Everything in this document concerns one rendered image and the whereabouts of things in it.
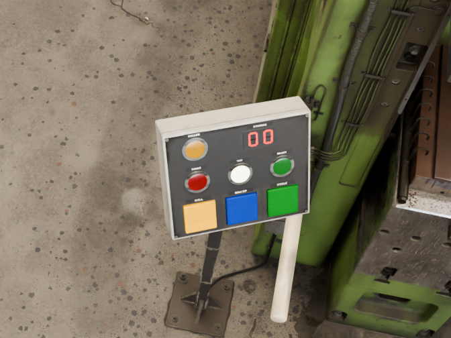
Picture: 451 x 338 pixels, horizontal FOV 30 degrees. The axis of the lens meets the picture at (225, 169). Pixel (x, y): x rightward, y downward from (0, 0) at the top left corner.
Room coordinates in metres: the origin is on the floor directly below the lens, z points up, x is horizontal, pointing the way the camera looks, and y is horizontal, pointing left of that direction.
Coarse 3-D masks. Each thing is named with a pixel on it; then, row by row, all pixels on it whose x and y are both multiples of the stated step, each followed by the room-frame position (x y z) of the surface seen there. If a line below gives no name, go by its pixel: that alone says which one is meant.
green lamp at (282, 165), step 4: (280, 160) 0.98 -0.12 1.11; (284, 160) 0.98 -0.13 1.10; (288, 160) 0.98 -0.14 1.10; (276, 164) 0.97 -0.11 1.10; (280, 164) 0.97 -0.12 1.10; (284, 164) 0.98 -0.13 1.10; (288, 164) 0.98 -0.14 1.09; (276, 168) 0.97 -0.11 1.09; (280, 168) 0.97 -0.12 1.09; (284, 168) 0.97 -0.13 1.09; (288, 168) 0.97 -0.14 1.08; (276, 172) 0.96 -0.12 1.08; (280, 172) 0.96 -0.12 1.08; (284, 172) 0.97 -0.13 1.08
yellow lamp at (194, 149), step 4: (188, 144) 0.93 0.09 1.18; (192, 144) 0.93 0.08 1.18; (196, 144) 0.94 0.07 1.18; (200, 144) 0.94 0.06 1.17; (188, 148) 0.93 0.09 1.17; (192, 148) 0.93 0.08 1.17; (196, 148) 0.93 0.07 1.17; (200, 148) 0.93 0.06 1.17; (204, 148) 0.94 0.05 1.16; (188, 152) 0.92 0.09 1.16; (192, 152) 0.92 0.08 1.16; (196, 152) 0.93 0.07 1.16; (200, 152) 0.93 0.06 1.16; (188, 156) 0.92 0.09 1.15; (192, 156) 0.92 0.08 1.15; (196, 156) 0.92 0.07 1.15
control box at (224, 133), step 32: (160, 128) 0.95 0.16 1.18; (192, 128) 0.96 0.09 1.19; (224, 128) 0.98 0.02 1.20; (256, 128) 1.00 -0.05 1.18; (288, 128) 1.03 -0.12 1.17; (160, 160) 0.92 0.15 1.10; (192, 160) 0.91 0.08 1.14; (224, 160) 0.94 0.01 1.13; (256, 160) 0.96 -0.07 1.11; (192, 192) 0.87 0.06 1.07; (224, 192) 0.90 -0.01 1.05; (256, 192) 0.92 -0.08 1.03; (224, 224) 0.86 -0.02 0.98
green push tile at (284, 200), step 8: (296, 184) 0.96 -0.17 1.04; (272, 192) 0.93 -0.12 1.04; (280, 192) 0.94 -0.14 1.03; (288, 192) 0.94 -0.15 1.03; (296, 192) 0.95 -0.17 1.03; (272, 200) 0.92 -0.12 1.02; (280, 200) 0.93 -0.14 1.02; (288, 200) 0.93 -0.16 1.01; (296, 200) 0.94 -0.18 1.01; (272, 208) 0.91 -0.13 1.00; (280, 208) 0.92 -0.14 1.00; (288, 208) 0.92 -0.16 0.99; (296, 208) 0.93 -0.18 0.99; (272, 216) 0.90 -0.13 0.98
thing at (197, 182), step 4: (192, 176) 0.89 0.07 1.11; (196, 176) 0.90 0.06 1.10; (200, 176) 0.90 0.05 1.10; (204, 176) 0.90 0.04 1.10; (192, 180) 0.89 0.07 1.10; (196, 180) 0.89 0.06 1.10; (200, 180) 0.89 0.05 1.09; (204, 180) 0.90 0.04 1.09; (188, 184) 0.88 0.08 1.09; (192, 184) 0.88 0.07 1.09; (196, 184) 0.89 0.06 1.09; (200, 184) 0.89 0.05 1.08; (204, 184) 0.89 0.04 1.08; (192, 188) 0.88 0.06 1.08; (196, 188) 0.88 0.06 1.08; (200, 188) 0.88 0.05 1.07
